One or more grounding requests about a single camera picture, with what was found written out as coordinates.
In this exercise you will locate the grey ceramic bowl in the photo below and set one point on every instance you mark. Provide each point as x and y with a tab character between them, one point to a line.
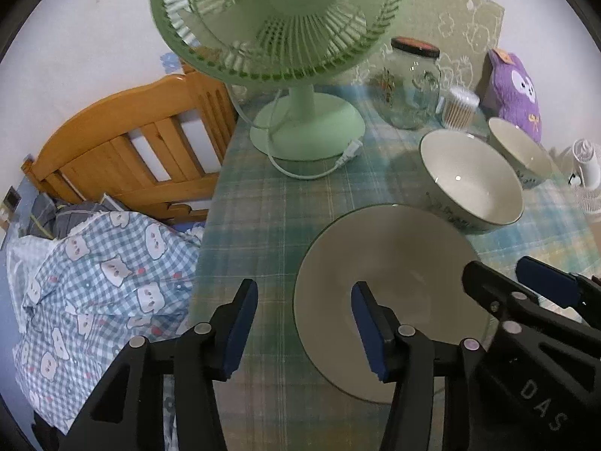
521	150
469	183

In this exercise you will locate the green patterned board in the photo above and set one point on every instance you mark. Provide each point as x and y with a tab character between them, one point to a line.
450	19

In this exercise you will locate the large white plate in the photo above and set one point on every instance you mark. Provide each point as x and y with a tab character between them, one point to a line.
389	253

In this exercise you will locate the wall socket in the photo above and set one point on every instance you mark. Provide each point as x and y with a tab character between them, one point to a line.
11	197

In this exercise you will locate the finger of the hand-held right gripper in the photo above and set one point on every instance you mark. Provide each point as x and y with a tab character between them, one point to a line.
488	286
547	282

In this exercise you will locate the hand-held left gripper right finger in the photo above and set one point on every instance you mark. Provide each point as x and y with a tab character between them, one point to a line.
368	333

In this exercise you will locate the purple plush bunny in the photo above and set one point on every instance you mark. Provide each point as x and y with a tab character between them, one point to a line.
516	98

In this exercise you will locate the blue checked printed blanket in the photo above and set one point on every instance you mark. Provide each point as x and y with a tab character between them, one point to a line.
94	291

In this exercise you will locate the white standing fan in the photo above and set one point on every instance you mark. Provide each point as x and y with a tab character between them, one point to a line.
587	174

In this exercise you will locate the grey cloth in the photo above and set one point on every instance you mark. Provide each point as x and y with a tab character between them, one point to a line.
63	218

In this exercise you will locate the clear cotton swab container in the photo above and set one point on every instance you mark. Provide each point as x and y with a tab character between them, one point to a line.
460	108

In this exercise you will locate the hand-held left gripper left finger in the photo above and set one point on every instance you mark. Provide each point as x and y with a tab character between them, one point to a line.
239	333

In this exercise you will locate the wooden bed headboard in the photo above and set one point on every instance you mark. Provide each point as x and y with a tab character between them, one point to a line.
94	150

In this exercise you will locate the green plaid tablecloth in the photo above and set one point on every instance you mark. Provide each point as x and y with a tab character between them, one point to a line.
263	225

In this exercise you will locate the glass jar with dark lid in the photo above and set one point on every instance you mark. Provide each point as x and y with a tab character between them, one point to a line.
413	94

